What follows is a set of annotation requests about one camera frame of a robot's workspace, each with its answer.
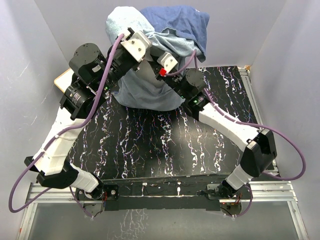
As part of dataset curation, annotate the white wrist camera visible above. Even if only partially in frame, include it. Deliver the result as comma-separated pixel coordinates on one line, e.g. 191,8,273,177
120,27,152,63
157,52,178,77

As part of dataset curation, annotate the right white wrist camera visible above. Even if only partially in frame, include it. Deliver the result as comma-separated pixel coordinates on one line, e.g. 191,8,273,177
157,52,178,77

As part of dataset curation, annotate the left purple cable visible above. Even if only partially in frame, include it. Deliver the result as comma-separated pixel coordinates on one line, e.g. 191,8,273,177
8,33,126,218

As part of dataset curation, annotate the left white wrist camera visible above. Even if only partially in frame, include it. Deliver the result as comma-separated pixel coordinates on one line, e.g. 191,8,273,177
120,27,152,63

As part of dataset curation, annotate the aluminium frame rail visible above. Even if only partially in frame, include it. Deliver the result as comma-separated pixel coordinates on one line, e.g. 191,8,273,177
17,66,310,240

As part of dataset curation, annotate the white board orange edge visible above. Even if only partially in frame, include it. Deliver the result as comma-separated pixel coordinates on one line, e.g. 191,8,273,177
54,68,74,93

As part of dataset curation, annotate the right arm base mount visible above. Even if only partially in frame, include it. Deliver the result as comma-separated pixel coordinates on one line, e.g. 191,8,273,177
196,180,253,220

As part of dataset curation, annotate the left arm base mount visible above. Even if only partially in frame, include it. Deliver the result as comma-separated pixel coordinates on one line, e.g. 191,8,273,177
69,183,119,220

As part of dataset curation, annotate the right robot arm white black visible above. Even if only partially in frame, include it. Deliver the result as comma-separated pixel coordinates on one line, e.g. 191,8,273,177
151,63,277,199

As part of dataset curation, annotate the white pillow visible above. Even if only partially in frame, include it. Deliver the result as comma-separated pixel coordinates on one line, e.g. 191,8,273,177
136,48,164,78

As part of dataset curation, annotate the blue fish print pillowcase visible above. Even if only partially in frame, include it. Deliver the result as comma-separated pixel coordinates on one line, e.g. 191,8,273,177
104,4,211,112

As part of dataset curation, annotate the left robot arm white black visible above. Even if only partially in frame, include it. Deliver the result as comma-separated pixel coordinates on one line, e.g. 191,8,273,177
24,40,149,200

